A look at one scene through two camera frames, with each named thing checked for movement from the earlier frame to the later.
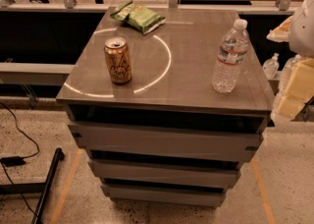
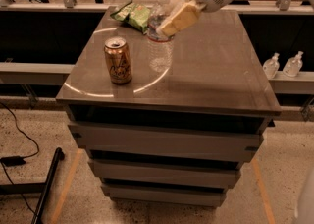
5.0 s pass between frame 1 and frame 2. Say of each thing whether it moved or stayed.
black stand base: stayed
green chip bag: stayed
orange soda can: stayed
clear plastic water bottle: moved
